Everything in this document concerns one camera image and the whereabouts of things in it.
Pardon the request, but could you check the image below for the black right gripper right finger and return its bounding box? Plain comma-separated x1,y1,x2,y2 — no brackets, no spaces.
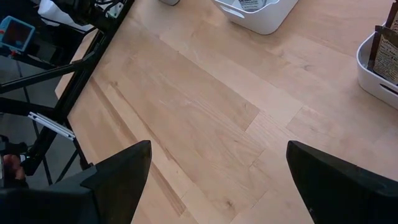
285,140,398,224

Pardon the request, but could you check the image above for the white crumpled bag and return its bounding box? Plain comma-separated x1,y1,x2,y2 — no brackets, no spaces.
37,0,94,32

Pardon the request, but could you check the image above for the black handheld controller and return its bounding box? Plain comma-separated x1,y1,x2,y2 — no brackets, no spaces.
0,134,32,189

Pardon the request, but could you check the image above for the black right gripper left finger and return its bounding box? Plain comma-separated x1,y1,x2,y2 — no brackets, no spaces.
0,140,152,224

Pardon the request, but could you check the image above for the person's hand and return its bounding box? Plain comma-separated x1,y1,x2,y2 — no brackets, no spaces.
2,154,26,182

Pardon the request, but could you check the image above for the black aluminium table frame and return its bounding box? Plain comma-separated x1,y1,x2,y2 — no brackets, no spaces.
0,0,135,187

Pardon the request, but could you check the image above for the blue framed screen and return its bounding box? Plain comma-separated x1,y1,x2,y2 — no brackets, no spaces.
0,15,36,53

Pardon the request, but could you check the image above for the silver aluminium bracket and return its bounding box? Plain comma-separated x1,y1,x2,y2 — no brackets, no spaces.
27,111,76,141

